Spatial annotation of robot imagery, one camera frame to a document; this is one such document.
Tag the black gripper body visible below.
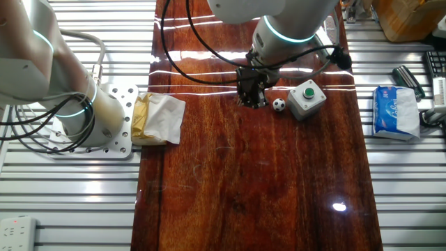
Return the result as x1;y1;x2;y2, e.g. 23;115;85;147
236;52;281;92

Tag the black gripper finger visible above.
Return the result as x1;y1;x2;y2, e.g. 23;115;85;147
256;86;270;109
237;89;258;109

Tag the white box with green button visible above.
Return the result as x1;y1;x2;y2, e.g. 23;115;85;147
286;79;328;122

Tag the gold tissue pack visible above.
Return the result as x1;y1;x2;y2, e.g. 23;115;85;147
131;92;187;146

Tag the red-brown wooden board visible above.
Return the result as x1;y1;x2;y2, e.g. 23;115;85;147
130;0;384;251

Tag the grey metal clamp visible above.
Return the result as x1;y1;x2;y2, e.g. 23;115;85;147
343;0;372;24

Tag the blue tissue pack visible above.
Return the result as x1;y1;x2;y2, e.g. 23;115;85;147
371;85;422;142

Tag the black green hand tool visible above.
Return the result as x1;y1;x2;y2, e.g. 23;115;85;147
392;65;426;102

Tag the brown cardboard box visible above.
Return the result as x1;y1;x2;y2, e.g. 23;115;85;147
371;0;446;43

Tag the black keyboard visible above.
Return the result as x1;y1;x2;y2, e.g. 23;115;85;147
424;50;446;78

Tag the white plastic object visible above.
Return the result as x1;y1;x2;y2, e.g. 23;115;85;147
431;15;446;39

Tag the white power strip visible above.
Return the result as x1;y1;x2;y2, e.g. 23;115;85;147
0;215;38;251

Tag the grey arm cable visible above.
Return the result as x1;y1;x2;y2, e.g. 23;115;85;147
278;8;341;80

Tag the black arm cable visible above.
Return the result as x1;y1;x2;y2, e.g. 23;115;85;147
160;0;241;86
185;0;337;70

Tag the black cable plug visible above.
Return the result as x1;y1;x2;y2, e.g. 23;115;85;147
329;45;353;70

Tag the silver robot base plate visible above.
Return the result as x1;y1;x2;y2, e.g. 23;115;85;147
47;83;140;160

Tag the thick grey base cable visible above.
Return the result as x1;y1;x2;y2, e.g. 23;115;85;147
59;29;107;86

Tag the black base cable loop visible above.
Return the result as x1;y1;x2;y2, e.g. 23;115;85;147
0;94;95;155

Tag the grey camera with black cables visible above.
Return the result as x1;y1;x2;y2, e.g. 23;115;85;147
419;104;446;129

